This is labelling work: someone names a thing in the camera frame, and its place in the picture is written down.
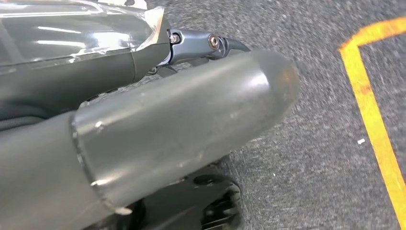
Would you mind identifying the yellow floor tape square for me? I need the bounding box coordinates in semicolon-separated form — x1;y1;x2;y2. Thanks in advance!
338;17;406;229

